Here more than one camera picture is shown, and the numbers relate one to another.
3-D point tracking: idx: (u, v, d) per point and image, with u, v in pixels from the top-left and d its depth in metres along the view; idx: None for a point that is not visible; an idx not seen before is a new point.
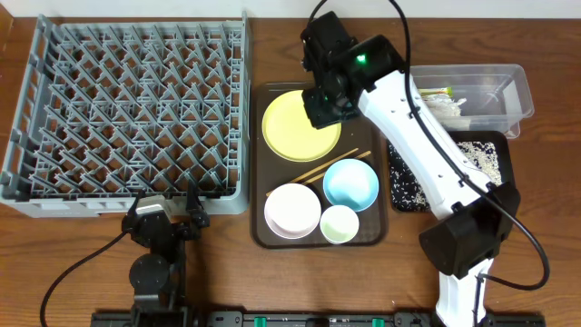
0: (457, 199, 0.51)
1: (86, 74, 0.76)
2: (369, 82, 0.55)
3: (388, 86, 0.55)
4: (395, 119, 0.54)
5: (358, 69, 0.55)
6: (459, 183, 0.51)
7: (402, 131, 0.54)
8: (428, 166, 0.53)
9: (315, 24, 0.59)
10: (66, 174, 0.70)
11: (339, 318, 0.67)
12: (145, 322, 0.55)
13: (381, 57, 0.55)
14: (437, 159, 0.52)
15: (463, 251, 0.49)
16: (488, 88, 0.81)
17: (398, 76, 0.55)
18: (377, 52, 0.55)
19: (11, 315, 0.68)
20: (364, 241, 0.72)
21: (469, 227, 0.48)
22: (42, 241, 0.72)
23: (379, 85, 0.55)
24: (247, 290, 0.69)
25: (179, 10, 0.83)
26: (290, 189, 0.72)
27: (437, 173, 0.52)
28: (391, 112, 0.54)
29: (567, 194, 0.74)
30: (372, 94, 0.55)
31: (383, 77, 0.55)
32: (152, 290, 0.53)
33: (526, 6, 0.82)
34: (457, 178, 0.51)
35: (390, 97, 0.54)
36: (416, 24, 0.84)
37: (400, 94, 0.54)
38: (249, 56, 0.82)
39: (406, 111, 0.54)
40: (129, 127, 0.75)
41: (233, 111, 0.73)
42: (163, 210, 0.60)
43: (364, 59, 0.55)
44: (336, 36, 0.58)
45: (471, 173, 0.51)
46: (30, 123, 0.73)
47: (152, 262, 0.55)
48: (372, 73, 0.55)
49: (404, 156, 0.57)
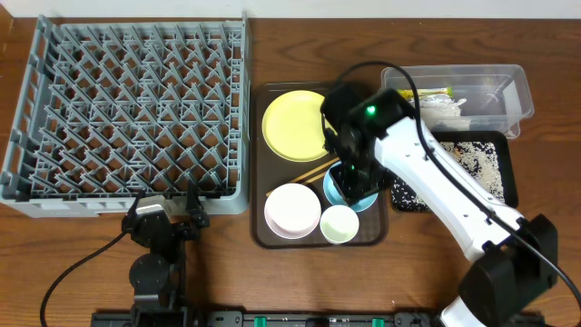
0: (487, 238, 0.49)
1: (86, 74, 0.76)
2: (380, 130, 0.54)
3: (401, 133, 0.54)
4: (409, 163, 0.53)
5: (368, 121, 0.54)
6: (486, 220, 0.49)
7: (421, 174, 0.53)
8: (452, 205, 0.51)
9: (329, 98, 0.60)
10: (66, 174, 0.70)
11: (339, 318, 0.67)
12: (146, 322, 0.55)
13: (391, 107, 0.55)
14: (458, 198, 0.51)
15: (503, 296, 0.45)
16: (487, 88, 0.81)
17: (408, 125, 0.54)
18: (386, 103, 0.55)
19: (11, 314, 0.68)
20: (364, 241, 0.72)
21: (506, 268, 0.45)
22: (42, 241, 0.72)
23: (392, 134, 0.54)
24: (246, 290, 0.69)
25: (178, 10, 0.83)
26: (290, 189, 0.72)
27: (460, 211, 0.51)
28: (407, 155, 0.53)
29: (567, 194, 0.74)
30: (386, 143, 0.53)
31: (395, 127, 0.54)
32: (152, 290, 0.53)
33: (526, 6, 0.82)
34: (484, 215, 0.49)
35: (404, 142, 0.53)
36: (415, 24, 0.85)
37: (414, 140, 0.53)
38: (250, 56, 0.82)
39: (421, 154, 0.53)
40: (129, 127, 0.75)
41: (233, 111, 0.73)
42: (163, 211, 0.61)
43: (374, 111, 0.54)
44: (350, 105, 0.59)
45: (498, 209, 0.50)
46: (30, 123, 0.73)
47: (151, 262, 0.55)
48: (384, 123, 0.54)
49: (428, 200, 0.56)
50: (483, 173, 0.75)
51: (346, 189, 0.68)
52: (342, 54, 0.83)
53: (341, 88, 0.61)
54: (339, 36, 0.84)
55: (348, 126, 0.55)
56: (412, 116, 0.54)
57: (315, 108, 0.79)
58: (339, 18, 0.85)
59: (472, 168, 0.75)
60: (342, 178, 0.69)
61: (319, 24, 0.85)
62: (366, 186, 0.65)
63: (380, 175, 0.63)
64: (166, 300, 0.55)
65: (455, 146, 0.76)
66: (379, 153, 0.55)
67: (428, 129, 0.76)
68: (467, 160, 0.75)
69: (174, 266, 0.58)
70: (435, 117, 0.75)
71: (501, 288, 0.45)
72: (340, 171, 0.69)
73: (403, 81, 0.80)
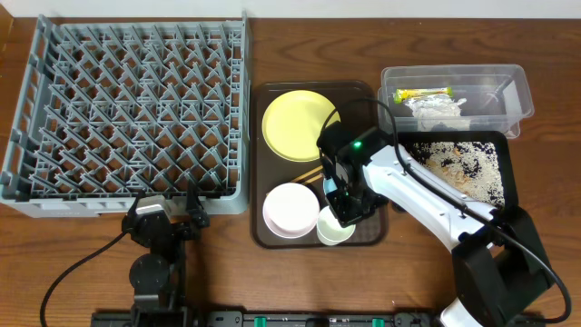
0: (460, 231, 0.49)
1: (86, 74, 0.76)
2: (365, 160, 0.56)
3: (381, 155, 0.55)
4: (390, 180, 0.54)
5: (355, 153, 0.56)
6: (460, 215, 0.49)
7: (401, 188, 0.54)
8: (429, 210, 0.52)
9: (322, 134, 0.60)
10: (66, 174, 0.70)
11: (339, 318, 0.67)
12: (145, 322, 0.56)
13: (377, 141, 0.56)
14: (432, 200, 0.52)
15: (487, 286, 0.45)
16: (488, 88, 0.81)
17: (388, 150, 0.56)
18: (372, 138, 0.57)
19: (11, 314, 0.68)
20: (364, 241, 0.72)
21: (483, 253, 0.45)
22: (42, 241, 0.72)
23: (375, 160, 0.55)
24: (246, 291, 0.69)
25: (179, 10, 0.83)
26: (290, 189, 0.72)
27: (437, 213, 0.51)
28: (386, 173, 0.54)
29: (566, 194, 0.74)
30: (372, 170, 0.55)
31: (378, 154, 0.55)
32: (152, 290, 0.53)
33: (526, 6, 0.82)
34: (457, 212, 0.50)
35: (384, 162, 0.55)
36: (415, 24, 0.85)
37: (392, 159, 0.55)
38: (249, 56, 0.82)
39: (398, 170, 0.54)
40: (129, 127, 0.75)
41: (233, 111, 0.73)
42: (163, 210, 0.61)
43: (359, 144, 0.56)
44: (340, 137, 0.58)
45: (472, 204, 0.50)
46: (30, 123, 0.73)
47: (152, 262, 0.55)
48: (369, 153, 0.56)
49: (413, 213, 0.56)
50: (483, 173, 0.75)
51: (340, 213, 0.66)
52: (342, 54, 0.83)
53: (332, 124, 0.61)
54: (339, 36, 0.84)
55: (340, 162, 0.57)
56: (394, 143, 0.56)
57: (315, 109, 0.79)
58: (339, 18, 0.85)
59: (472, 168, 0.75)
60: (337, 203, 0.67)
61: (319, 24, 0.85)
62: (359, 211, 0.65)
63: (372, 200, 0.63)
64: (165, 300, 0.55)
65: (455, 146, 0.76)
66: (368, 182, 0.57)
67: (428, 129, 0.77)
68: (467, 160, 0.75)
69: (173, 266, 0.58)
70: (435, 117, 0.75)
71: (482, 276, 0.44)
72: (336, 194, 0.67)
73: (402, 81, 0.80)
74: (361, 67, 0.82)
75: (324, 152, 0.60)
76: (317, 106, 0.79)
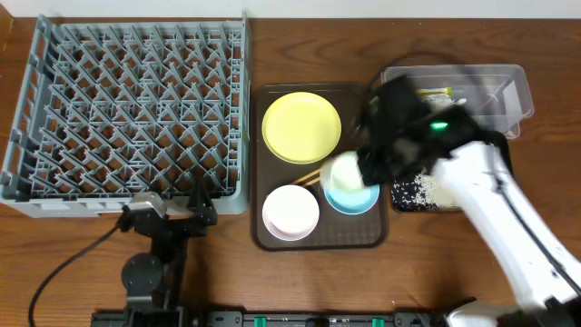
0: (550, 292, 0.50)
1: (86, 74, 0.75)
2: (446, 145, 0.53)
3: (469, 160, 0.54)
4: (474, 193, 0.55)
5: (435, 135, 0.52)
6: (552, 273, 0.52)
7: (487, 210, 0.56)
8: (518, 252, 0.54)
9: (388, 93, 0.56)
10: (66, 174, 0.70)
11: (339, 318, 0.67)
12: (140, 322, 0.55)
13: (462, 126, 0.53)
14: (523, 238, 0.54)
15: None
16: (488, 88, 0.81)
17: (477, 149, 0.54)
18: (456, 121, 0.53)
19: (11, 315, 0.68)
20: (365, 242, 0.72)
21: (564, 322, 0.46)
22: (42, 241, 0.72)
23: (459, 159, 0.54)
24: (247, 291, 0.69)
25: (179, 10, 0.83)
26: (290, 191, 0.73)
27: (525, 260, 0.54)
28: (475, 184, 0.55)
29: (566, 194, 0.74)
30: (452, 168, 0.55)
31: (465, 148, 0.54)
32: (145, 291, 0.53)
33: (526, 6, 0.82)
34: (551, 268, 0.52)
35: (472, 170, 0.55)
36: (415, 24, 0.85)
37: (484, 168, 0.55)
38: (249, 56, 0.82)
39: (489, 184, 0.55)
40: (129, 127, 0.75)
41: (233, 111, 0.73)
42: (154, 208, 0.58)
43: (442, 126, 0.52)
44: (406, 99, 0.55)
45: (566, 263, 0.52)
46: (30, 123, 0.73)
47: (145, 262, 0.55)
48: (451, 140, 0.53)
49: (480, 227, 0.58)
50: None
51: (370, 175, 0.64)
52: (342, 54, 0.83)
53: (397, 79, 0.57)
54: (339, 36, 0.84)
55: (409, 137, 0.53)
56: (481, 139, 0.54)
57: (315, 110, 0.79)
58: (339, 18, 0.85)
59: None
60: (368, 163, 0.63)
61: (319, 24, 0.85)
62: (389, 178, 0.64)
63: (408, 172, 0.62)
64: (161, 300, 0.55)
65: None
66: (441, 173, 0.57)
67: None
68: None
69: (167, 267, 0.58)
70: None
71: None
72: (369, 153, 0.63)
73: None
74: (361, 67, 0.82)
75: (389, 113, 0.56)
76: (317, 107, 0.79)
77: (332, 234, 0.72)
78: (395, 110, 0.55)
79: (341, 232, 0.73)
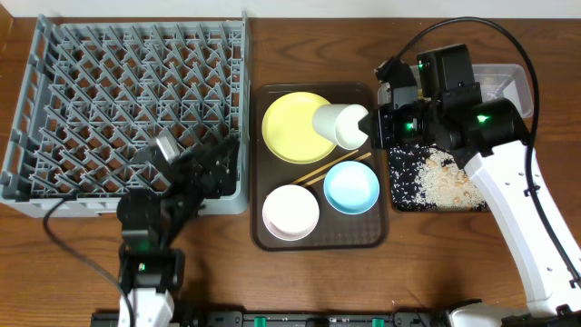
0: (566, 301, 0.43)
1: (86, 74, 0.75)
2: (486, 143, 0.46)
3: (507, 156, 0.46)
4: (502, 190, 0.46)
5: (476, 129, 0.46)
6: (570, 282, 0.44)
7: (513, 210, 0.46)
8: (538, 257, 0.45)
9: (443, 61, 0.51)
10: (66, 174, 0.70)
11: (339, 318, 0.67)
12: (136, 260, 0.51)
13: (505, 123, 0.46)
14: (546, 243, 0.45)
15: None
16: (488, 88, 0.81)
17: (516, 149, 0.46)
18: (503, 115, 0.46)
19: (11, 315, 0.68)
20: (364, 242, 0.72)
21: None
22: (41, 242, 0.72)
23: (497, 153, 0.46)
24: (246, 291, 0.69)
25: (179, 10, 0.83)
26: (290, 190, 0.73)
27: (544, 264, 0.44)
28: (505, 183, 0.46)
29: (566, 194, 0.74)
30: (489, 168, 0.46)
31: (501, 146, 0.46)
32: (142, 225, 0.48)
33: (526, 6, 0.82)
34: (571, 278, 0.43)
35: (506, 167, 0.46)
36: (415, 24, 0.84)
37: (519, 167, 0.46)
38: (249, 56, 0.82)
39: (522, 185, 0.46)
40: (129, 127, 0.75)
41: (233, 111, 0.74)
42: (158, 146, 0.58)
43: (485, 120, 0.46)
44: (460, 75, 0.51)
45: None
46: (30, 123, 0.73)
47: (142, 197, 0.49)
48: (489, 137, 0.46)
49: (499, 224, 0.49)
50: None
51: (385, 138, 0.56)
52: (342, 55, 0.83)
53: (459, 46, 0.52)
54: (339, 36, 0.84)
55: (449, 125, 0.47)
56: (525, 139, 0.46)
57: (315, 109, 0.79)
58: (339, 18, 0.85)
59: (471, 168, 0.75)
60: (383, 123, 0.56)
61: (319, 24, 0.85)
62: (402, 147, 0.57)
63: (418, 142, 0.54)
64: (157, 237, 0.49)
65: None
66: (471, 164, 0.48)
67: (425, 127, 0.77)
68: None
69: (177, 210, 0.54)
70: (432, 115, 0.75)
71: None
72: (388, 113, 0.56)
73: None
74: (361, 67, 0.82)
75: (437, 82, 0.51)
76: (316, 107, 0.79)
77: (332, 234, 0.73)
78: (441, 79, 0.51)
79: (341, 232, 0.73)
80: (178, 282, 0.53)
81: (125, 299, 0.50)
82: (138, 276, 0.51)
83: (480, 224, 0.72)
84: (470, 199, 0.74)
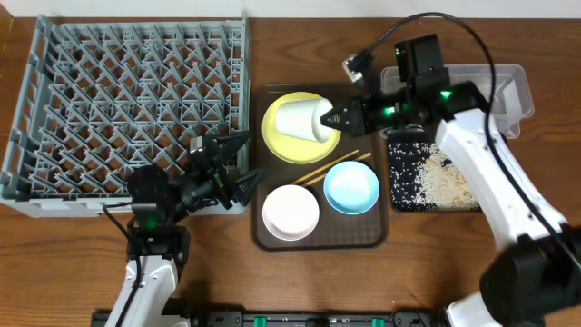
0: (524, 232, 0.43)
1: (86, 74, 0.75)
2: (449, 114, 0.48)
3: (467, 120, 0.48)
4: (466, 148, 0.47)
5: (440, 104, 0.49)
6: (528, 215, 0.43)
7: (473, 163, 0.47)
8: (497, 196, 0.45)
9: (416, 48, 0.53)
10: (66, 174, 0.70)
11: (339, 318, 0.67)
12: (143, 235, 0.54)
13: (467, 98, 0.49)
14: (506, 186, 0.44)
15: (522, 290, 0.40)
16: (487, 88, 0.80)
17: (476, 115, 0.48)
18: (465, 92, 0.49)
19: (11, 314, 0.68)
20: (364, 242, 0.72)
21: (536, 259, 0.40)
22: (41, 242, 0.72)
23: (459, 119, 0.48)
24: (246, 291, 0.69)
25: (179, 10, 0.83)
26: (289, 190, 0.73)
27: (503, 203, 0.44)
28: (466, 142, 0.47)
29: (567, 194, 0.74)
30: (451, 131, 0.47)
31: (464, 114, 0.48)
32: (152, 198, 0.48)
33: (526, 6, 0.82)
34: (528, 210, 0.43)
35: (466, 126, 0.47)
36: (415, 24, 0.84)
37: (477, 126, 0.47)
38: (249, 56, 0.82)
39: (482, 142, 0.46)
40: (129, 127, 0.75)
41: (233, 111, 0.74)
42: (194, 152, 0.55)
43: (448, 95, 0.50)
44: (432, 60, 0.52)
45: (546, 208, 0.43)
46: (30, 123, 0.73)
47: (151, 173, 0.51)
48: (455, 111, 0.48)
49: (468, 181, 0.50)
50: None
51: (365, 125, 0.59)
52: (342, 55, 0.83)
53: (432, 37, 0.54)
54: (339, 36, 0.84)
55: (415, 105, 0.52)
56: (486, 110, 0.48)
57: None
58: (339, 18, 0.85)
59: None
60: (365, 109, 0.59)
61: (319, 24, 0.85)
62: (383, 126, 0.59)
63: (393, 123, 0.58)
64: (165, 212, 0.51)
65: None
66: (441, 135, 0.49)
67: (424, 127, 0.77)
68: None
69: (187, 197, 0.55)
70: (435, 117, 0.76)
71: (521, 280, 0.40)
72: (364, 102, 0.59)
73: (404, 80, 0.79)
74: None
75: (410, 66, 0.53)
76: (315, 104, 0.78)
77: (332, 234, 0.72)
78: (414, 64, 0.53)
79: (340, 232, 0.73)
80: (182, 259, 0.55)
81: (136, 259, 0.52)
82: (149, 245, 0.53)
83: (480, 224, 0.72)
84: (470, 199, 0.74)
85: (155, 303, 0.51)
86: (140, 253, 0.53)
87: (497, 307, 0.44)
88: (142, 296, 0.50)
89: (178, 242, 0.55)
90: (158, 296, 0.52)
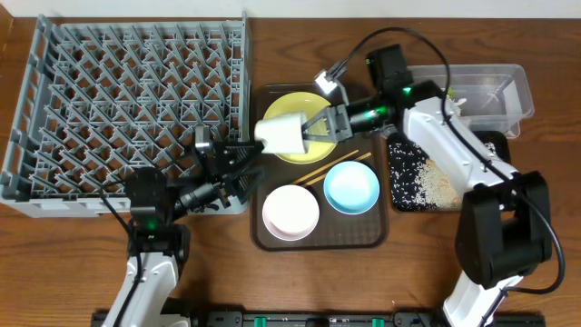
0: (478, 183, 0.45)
1: (86, 74, 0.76)
2: (410, 104, 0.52)
3: (425, 102, 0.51)
4: (427, 127, 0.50)
5: (403, 99, 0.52)
6: (482, 170, 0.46)
7: (433, 136, 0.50)
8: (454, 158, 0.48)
9: (381, 54, 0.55)
10: (66, 174, 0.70)
11: (339, 318, 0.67)
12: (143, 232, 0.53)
13: (427, 94, 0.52)
14: (461, 149, 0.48)
15: (484, 234, 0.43)
16: (488, 88, 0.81)
17: (435, 101, 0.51)
18: (426, 89, 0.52)
19: (11, 315, 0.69)
20: (364, 242, 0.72)
21: (494, 204, 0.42)
22: (41, 242, 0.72)
23: (419, 104, 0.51)
24: (246, 291, 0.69)
25: (179, 10, 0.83)
26: (289, 190, 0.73)
27: (461, 163, 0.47)
28: (424, 120, 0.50)
29: (566, 194, 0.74)
30: (410, 113, 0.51)
31: (425, 102, 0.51)
32: (149, 202, 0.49)
33: (526, 6, 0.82)
34: (481, 164, 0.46)
35: (424, 107, 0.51)
36: (414, 24, 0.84)
37: (435, 109, 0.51)
38: (249, 56, 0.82)
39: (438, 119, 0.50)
40: (129, 127, 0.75)
41: (233, 111, 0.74)
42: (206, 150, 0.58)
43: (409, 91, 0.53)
44: (397, 65, 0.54)
45: (497, 163, 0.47)
46: (30, 123, 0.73)
47: (149, 175, 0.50)
48: (416, 101, 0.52)
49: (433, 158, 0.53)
50: None
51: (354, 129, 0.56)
52: (341, 54, 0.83)
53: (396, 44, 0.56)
54: (339, 36, 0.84)
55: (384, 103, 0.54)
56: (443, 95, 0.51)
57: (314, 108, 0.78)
58: (339, 18, 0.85)
59: None
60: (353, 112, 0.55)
61: (319, 24, 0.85)
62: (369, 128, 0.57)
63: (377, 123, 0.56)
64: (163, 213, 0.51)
65: None
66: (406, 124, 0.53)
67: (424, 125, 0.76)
68: None
69: (185, 198, 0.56)
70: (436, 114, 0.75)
71: (482, 222, 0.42)
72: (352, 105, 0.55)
73: None
74: (360, 68, 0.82)
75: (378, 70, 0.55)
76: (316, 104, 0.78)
77: (331, 234, 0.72)
78: (382, 68, 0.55)
79: (341, 232, 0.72)
80: (183, 256, 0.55)
81: (137, 256, 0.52)
82: (150, 242, 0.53)
83: None
84: None
85: (155, 299, 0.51)
86: (141, 250, 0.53)
87: (469, 266, 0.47)
88: (142, 292, 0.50)
89: (177, 242, 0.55)
90: (158, 292, 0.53)
